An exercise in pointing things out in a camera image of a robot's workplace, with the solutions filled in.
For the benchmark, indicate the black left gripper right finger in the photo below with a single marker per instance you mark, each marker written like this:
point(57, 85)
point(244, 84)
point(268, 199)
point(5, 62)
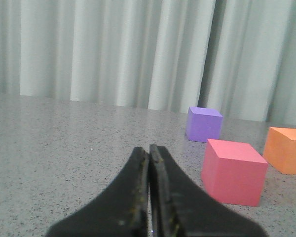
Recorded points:
point(182, 209)

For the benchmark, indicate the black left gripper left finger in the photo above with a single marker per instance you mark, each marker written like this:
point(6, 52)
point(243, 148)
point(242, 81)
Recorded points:
point(119, 211)

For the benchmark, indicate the orange foam cube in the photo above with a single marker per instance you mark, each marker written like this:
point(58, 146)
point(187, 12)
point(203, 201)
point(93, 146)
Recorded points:
point(280, 149)

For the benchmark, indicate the red foam cube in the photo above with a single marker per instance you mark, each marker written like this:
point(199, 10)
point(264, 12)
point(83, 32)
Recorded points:
point(233, 172)

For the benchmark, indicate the purple foam cube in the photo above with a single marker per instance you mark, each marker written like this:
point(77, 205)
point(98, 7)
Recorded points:
point(203, 124)

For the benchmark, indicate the pale green curtain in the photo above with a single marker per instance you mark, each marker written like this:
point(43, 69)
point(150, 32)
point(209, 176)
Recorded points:
point(236, 56)

